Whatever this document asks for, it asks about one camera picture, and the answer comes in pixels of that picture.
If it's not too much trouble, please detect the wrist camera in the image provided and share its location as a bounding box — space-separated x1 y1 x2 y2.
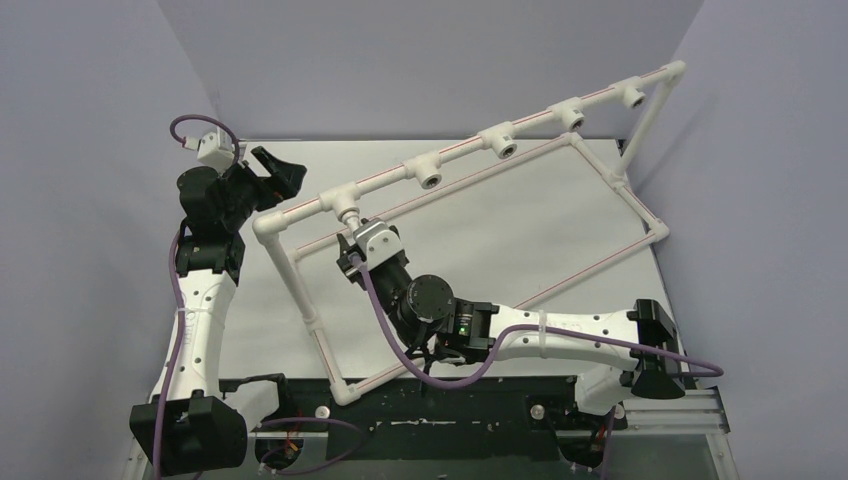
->
353 217 404 271
196 129 237 173

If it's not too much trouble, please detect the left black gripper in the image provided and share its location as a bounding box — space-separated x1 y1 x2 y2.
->
215 147 305 230

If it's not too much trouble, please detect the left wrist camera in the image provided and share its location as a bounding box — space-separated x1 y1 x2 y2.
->
196 129 237 173

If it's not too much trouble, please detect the white PVC pipe frame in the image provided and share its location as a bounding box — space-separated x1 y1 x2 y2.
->
251 60 686 406

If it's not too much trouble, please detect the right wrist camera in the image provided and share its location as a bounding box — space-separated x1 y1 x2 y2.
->
353 217 404 271

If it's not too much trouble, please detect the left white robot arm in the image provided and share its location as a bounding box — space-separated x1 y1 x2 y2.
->
129 147 307 479

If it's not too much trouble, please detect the white plastic water faucet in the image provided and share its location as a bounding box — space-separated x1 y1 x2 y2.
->
339 208 362 234

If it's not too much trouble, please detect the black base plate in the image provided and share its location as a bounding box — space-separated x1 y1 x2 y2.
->
218 374 637 463

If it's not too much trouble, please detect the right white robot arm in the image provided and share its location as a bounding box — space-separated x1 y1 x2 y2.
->
336 219 685 427

